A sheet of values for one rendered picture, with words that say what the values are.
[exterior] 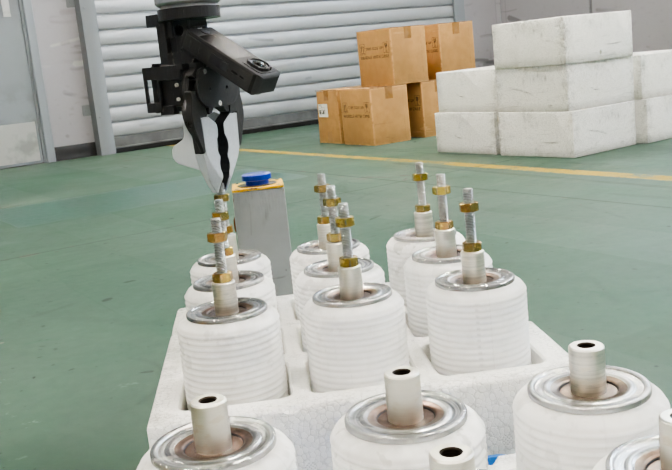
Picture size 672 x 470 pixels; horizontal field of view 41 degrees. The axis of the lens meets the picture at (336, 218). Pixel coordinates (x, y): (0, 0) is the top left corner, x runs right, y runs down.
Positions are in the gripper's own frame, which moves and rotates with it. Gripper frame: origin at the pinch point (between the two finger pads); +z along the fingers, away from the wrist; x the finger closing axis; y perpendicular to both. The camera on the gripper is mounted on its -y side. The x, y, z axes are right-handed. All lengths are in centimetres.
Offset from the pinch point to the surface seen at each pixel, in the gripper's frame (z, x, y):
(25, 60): -30, -307, 403
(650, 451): 9, 36, -56
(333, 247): 6.8, 3.2, -16.3
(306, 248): 9.1, -5.1, -7.1
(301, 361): 16.5, 11.4, -16.6
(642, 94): 14, -297, 23
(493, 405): 18.8, 10.9, -36.5
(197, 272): 10.0, 4.3, 1.9
